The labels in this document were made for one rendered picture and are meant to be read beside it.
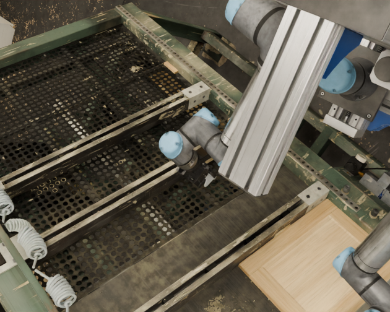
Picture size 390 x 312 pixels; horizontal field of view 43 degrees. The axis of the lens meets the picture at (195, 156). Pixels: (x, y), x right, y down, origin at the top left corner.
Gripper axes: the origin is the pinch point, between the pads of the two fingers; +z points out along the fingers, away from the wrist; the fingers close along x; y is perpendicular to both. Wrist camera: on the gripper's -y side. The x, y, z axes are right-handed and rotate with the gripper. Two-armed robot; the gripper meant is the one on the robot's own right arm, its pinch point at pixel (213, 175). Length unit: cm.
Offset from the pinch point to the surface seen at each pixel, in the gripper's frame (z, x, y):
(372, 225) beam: 37, 48, -21
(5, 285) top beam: -35, -17, 68
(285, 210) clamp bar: 20.4, 22.2, -6.0
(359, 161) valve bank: 43, 28, -42
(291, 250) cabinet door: 22.1, 32.5, 4.8
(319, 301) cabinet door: 20, 51, 14
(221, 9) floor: 95, -122, -102
